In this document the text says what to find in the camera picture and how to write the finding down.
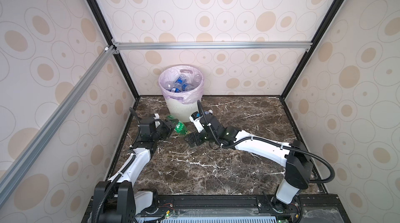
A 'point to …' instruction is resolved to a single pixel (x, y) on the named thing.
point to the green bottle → (179, 126)
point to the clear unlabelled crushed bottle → (197, 79)
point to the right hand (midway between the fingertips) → (190, 134)
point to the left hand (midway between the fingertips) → (181, 119)
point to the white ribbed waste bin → (181, 112)
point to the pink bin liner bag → (169, 74)
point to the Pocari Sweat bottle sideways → (207, 112)
